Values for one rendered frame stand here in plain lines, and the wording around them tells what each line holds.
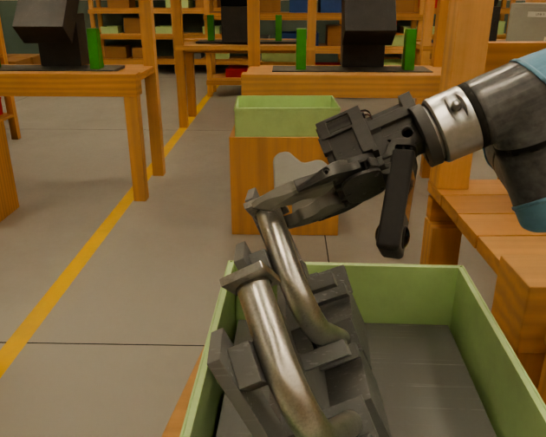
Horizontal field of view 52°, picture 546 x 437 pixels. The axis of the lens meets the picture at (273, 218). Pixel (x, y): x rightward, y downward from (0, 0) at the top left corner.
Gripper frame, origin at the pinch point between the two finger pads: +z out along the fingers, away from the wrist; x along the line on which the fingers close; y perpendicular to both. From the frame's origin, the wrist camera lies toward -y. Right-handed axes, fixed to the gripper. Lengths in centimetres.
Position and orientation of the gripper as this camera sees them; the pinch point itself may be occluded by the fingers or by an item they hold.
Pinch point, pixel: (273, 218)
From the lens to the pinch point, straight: 64.3
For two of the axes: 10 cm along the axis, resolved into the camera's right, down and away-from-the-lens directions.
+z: -9.1, 3.8, 1.5
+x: -2.9, -3.3, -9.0
